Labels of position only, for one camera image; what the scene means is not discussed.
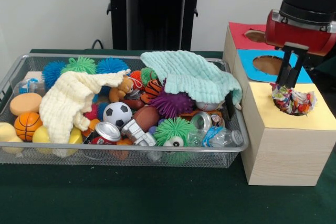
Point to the clear shallow bin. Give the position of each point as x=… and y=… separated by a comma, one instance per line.
x=31, y=153

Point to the white baseball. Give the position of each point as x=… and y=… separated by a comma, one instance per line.
x=210, y=106

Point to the multicoloured knotted rag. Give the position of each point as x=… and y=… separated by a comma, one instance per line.
x=299, y=102

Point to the large blue spiky ball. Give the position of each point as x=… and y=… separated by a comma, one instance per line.
x=113, y=65

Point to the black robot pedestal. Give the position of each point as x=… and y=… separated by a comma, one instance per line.
x=152, y=14

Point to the dark green table cloth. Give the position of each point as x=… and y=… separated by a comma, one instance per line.
x=131, y=198

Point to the purple spiky ball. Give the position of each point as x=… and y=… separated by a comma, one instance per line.
x=170, y=103

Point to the crushed plastic water bottle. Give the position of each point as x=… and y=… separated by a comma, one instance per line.
x=223, y=137

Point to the cream knitted cloth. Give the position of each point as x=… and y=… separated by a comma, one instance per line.
x=65, y=100

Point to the small soccer ball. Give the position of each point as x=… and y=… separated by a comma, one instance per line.
x=117, y=115

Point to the small orange basketball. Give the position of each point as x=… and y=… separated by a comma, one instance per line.
x=28, y=126

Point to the pale orange round sponge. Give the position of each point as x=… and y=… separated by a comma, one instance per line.
x=25, y=103

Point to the green fuzzy monster toy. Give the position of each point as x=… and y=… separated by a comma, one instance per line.
x=79, y=65

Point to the green spiky ball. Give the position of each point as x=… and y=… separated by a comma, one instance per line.
x=170, y=130

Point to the mint green knitted cloth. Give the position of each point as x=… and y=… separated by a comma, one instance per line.
x=194, y=74

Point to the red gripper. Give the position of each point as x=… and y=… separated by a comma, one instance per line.
x=310, y=40

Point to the plain yellow ball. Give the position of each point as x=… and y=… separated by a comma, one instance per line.
x=42, y=135

